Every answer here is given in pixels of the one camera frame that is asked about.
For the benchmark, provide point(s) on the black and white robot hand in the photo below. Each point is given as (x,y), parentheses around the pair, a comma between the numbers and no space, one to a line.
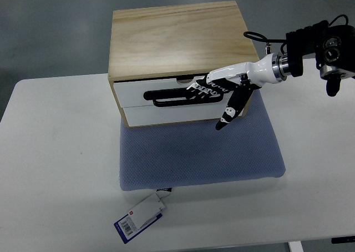
(240,79)

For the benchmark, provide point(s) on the black drawer handle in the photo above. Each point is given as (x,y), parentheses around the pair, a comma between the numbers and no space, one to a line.
(175,97)

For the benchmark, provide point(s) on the white drawer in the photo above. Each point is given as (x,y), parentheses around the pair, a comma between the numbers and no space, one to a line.
(130,93)
(151,115)

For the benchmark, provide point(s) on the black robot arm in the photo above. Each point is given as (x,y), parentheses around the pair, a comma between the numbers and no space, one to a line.
(332,43)

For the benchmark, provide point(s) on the light wood drawer cabinet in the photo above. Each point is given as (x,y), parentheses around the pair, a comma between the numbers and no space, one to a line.
(182,42)

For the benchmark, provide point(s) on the blue mesh cushion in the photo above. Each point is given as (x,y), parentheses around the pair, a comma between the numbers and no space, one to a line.
(196,153)

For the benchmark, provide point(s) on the white and blue price tag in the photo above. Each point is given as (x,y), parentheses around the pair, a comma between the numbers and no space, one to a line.
(142,216)

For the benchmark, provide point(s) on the white table leg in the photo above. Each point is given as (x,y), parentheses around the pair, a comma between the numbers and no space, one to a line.
(295,246)

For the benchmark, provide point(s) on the black table bracket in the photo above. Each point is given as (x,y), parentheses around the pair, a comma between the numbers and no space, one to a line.
(343,240)

